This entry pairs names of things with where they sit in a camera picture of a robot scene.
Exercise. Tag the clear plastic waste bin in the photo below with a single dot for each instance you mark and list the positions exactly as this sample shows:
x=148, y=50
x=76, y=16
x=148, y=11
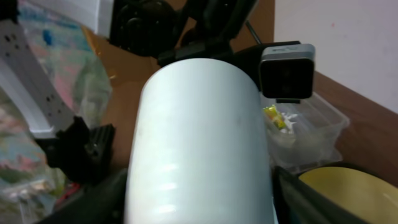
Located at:
x=319, y=125

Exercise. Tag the light blue bowl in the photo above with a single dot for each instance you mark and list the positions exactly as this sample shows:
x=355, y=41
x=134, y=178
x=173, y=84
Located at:
x=199, y=151

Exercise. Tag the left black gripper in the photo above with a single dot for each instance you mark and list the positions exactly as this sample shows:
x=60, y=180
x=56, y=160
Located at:
x=206, y=29

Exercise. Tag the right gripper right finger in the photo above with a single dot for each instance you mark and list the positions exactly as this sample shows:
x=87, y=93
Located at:
x=297, y=202

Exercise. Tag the yellow round plate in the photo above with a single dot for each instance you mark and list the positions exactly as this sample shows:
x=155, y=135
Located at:
x=364, y=195

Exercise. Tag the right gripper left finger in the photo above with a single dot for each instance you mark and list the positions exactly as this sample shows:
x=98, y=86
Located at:
x=100, y=204

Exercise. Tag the white plastic bag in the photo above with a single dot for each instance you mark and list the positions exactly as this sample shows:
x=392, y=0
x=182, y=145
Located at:
x=289, y=121

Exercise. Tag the yellow green snack wrapper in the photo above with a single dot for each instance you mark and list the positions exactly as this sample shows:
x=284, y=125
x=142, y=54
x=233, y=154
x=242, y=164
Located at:
x=275, y=117

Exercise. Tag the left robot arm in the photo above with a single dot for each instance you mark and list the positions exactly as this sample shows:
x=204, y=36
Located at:
x=180, y=40

